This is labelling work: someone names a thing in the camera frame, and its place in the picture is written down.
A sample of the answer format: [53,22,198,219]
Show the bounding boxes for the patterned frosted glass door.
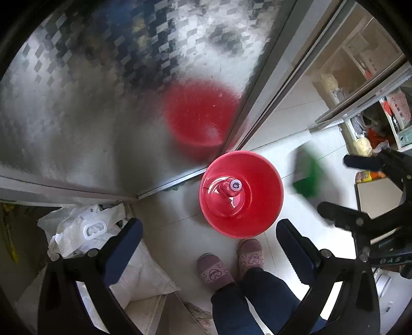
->
[0,0,297,200]

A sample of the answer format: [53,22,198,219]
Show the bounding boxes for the green and white box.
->
[397,125,412,145]

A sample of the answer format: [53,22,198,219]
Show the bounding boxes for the red plastic bucket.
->
[199,151,284,239]

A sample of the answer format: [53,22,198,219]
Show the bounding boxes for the white plastic bag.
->
[38,203,127,261]

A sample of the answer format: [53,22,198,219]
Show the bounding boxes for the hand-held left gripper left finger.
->
[38,218,144,335]

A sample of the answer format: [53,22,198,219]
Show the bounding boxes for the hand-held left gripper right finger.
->
[276,219,381,335]

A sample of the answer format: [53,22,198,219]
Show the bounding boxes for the pink slipper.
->
[196,253,235,287]
[237,239,265,281]

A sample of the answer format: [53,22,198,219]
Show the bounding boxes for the clear plastic bag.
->
[351,113,375,139]

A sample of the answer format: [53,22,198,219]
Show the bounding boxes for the white woven sack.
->
[75,240,181,310]

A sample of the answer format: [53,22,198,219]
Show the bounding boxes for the red and white package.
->
[380,90,412,129]

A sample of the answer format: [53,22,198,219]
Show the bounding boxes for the orange plastic bag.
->
[367,128,390,147]

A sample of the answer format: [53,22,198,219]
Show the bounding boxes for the yellow bag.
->
[352,137,372,157]

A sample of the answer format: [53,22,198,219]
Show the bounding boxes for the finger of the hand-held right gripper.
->
[343,149,412,191]
[317,202,405,233]

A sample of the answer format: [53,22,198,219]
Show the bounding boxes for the glass-door storage cabinet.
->
[306,10,412,152]

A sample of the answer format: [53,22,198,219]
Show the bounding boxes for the aluminium door frame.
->
[225,0,358,153]

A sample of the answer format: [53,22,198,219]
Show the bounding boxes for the brown floor rag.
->
[180,301,214,335]

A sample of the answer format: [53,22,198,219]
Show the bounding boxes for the green wrapper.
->
[292,145,325,198]

